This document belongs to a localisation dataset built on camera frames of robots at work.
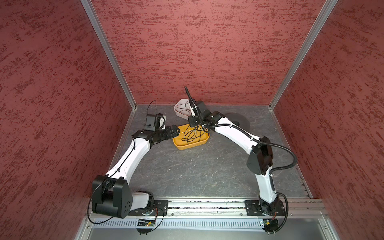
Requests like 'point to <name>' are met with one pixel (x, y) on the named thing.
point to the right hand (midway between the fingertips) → (191, 120)
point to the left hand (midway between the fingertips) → (173, 135)
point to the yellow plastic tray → (180, 145)
